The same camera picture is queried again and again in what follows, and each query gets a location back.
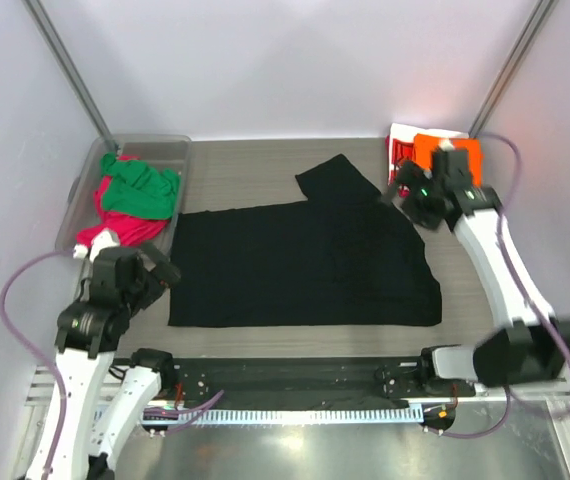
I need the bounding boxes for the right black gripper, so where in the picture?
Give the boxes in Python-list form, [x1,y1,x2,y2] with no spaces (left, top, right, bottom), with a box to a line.
[378,158,444,231]

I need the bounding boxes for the black t-shirt blue logo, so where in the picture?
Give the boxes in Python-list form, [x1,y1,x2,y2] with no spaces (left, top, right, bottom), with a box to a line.
[168,155,442,328]

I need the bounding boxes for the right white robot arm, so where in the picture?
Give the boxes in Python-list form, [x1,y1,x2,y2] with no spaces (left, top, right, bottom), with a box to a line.
[382,140,570,396]

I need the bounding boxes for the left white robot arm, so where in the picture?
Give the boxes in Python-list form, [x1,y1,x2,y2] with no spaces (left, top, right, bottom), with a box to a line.
[25,242,180,479]

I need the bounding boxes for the pink t-shirt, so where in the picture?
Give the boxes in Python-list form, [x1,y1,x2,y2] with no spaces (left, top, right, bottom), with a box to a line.
[76,155,173,248]

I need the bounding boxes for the orange folded t-shirt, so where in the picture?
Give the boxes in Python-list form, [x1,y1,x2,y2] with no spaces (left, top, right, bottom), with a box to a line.
[411,132,484,189]

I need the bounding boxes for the red white folded t-shirt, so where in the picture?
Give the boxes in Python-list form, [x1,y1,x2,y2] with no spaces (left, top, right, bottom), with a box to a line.
[386,123,483,185]

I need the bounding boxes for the green t-shirt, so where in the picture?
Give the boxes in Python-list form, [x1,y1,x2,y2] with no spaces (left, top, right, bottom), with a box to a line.
[100,153,181,220]

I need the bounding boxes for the clear plastic bin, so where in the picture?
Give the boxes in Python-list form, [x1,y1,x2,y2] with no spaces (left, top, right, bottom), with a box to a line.
[55,133,192,255]

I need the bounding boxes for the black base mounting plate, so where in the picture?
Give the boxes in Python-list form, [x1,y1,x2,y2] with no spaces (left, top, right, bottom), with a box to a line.
[174,356,476,408]

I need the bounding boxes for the aluminium extrusion rail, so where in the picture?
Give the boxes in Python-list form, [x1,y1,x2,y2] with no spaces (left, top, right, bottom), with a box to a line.
[25,366,57,406]

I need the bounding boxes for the slotted white cable duct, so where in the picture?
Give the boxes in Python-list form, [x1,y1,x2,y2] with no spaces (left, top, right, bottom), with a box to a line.
[139,405,424,426]

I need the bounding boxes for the right aluminium frame post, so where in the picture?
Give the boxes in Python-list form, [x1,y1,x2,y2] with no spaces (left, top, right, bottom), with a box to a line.
[468,0,558,138]

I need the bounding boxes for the aluminium frame post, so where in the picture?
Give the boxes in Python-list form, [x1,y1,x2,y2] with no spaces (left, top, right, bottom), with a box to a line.
[22,0,118,151]
[468,0,558,138]

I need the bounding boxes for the left aluminium frame post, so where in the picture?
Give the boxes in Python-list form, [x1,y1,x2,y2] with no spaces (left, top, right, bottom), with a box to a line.
[22,0,118,151]

